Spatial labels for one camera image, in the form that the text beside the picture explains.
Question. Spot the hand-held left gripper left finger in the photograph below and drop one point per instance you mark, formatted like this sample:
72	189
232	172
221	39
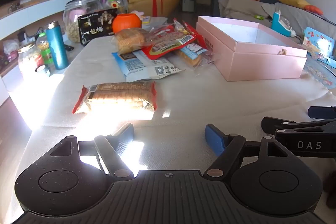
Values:
125	133

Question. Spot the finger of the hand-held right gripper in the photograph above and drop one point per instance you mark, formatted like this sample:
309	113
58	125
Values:
302	125
323	111

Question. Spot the yellow pillow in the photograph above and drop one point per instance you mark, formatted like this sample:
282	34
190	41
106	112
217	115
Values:
292	1

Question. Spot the red label glass jar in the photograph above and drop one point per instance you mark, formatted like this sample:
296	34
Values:
29	61

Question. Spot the blue snack bag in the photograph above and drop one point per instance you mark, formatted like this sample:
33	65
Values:
139	66

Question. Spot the orange pumpkin container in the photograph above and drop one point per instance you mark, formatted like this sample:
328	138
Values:
126	23

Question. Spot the clear cracker packet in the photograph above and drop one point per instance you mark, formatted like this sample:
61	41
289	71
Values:
128	40

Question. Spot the teal thermos bottle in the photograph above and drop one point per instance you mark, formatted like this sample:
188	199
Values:
57	48

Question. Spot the small beige bow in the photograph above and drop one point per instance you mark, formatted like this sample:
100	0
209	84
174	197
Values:
282	51

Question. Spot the grey sofa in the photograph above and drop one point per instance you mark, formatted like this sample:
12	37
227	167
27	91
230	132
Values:
241	10

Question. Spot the large glass jar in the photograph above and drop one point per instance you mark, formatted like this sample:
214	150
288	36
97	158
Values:
72	24

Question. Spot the small green toy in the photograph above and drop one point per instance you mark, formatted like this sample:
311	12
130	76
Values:
258	17

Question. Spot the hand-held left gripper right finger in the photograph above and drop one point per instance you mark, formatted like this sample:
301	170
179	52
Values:
214	136

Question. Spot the colourful sticker card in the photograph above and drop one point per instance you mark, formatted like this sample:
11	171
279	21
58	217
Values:
319	41

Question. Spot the orange pillow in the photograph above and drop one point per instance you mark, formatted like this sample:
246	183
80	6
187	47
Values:
313	10

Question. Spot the black plum bag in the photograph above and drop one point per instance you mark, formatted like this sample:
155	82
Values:
94	29

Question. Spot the bear print biscuit pack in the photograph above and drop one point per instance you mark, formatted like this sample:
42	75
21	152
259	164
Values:
193	53

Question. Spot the large red snack packet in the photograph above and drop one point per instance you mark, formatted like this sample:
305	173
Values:
162	49

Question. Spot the red-ended biscuit packet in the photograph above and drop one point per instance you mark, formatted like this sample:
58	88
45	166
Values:
118	95

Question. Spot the black remote control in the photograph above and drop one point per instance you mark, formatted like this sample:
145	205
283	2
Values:
68	48

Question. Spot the small green lid jar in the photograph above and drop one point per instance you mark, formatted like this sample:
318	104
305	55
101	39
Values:
42	43

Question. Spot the white television cabinet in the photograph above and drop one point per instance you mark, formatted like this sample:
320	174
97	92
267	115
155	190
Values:
26	12

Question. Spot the pink cardboard box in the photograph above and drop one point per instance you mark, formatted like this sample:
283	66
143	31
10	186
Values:
262	66

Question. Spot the white tablecloth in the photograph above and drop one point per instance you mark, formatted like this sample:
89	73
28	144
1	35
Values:
210	100

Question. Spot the red yellow cartoon snack packet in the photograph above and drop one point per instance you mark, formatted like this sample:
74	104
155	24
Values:
183	27

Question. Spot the teal toy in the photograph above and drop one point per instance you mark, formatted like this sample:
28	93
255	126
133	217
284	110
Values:
279	24

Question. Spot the person's right hand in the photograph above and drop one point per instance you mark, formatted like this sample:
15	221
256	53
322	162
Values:
331	187

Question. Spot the pink plush toy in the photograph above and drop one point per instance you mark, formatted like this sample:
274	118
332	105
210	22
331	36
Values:
139	15

